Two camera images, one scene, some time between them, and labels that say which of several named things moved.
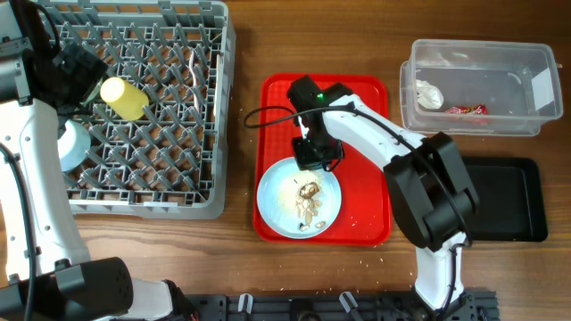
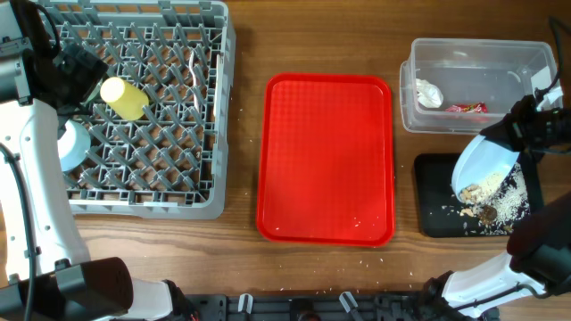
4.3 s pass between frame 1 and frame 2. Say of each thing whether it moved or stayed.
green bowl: stayed
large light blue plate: moved
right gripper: moved
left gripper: stayed
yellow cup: stayed
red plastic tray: stayed
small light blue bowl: stayed
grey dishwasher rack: stayed
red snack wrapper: stayed
